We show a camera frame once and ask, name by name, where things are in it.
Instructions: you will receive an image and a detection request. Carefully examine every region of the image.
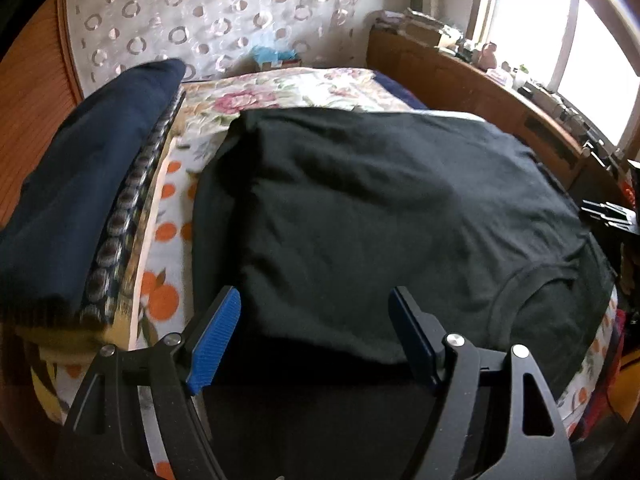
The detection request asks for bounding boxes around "black printed t-shirt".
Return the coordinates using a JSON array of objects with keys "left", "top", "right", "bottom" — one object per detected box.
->
[{"left": 192, "top": 108, "right": 614, "bottom": 479}]

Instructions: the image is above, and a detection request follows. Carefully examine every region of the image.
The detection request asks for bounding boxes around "floral bedspread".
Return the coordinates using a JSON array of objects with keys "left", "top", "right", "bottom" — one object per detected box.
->
[{"left": 29, "top": 66, "right": 622, "bottom": 480}]

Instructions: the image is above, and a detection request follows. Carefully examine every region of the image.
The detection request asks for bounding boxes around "folded circle-patterned cloth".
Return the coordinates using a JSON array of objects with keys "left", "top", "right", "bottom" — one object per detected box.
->
[{"left": 77, "top": 89, "right": 184, "bottom": 330}]

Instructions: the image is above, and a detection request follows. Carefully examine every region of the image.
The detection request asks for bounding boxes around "pink figurine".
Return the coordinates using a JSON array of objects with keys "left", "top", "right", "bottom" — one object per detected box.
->
[{"left": 476, "top": 41, "right": 498, "bottom": 72}]

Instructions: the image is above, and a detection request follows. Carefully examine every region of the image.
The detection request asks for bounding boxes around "bright window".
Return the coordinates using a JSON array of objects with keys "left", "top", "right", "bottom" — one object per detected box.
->
[{"left": 469, "top": 0, "right": 639, "bottom": 154}]

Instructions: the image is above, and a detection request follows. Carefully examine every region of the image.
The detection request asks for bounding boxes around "folded navy blue garment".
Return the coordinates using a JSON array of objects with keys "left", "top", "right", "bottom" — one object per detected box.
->
[{"left": 1, "top": 58, "right": 186, "bottom": 326}]

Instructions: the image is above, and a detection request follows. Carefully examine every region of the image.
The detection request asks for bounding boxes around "wooden sideboard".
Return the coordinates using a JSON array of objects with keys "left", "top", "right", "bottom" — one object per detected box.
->
[{"left": 367, "top": 27, "right": 628, "bottom": 206}]

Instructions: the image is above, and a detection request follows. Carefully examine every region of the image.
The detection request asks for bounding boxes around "navy blue blanket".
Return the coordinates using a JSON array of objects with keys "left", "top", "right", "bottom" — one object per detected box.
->
[{"left": 373, "top": 70, "right": 428, "bottom": 110}]

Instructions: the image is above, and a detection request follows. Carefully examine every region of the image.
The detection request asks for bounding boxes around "stack of papers and books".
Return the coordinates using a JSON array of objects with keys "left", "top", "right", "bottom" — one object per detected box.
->
[{"left": 373, "top": 8, "right": 463, "bottom": 50}]

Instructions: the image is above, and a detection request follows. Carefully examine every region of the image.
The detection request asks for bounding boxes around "blue tissue box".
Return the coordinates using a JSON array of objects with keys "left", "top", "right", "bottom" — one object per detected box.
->
[{"left": 250, "top": 46, "right": 303, "bottom": 72}]

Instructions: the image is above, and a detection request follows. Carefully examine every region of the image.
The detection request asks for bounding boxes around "white circle-patterned curtain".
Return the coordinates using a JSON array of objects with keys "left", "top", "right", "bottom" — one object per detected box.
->
[{"left": 66, "top": 0, "right": 359, "bottom": 96}]

